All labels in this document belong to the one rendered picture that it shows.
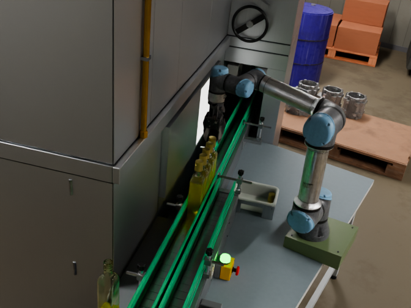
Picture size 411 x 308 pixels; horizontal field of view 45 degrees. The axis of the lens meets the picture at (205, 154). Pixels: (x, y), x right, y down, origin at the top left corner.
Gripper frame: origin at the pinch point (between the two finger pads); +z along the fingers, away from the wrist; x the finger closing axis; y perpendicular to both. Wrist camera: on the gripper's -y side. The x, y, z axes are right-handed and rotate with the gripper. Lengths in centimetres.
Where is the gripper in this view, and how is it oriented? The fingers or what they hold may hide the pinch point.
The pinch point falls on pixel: (212, 139)
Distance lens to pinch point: 228.0
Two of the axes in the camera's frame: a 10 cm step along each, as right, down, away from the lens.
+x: 9.7, 1.9, -1.5
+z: -0.9, 8.7, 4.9
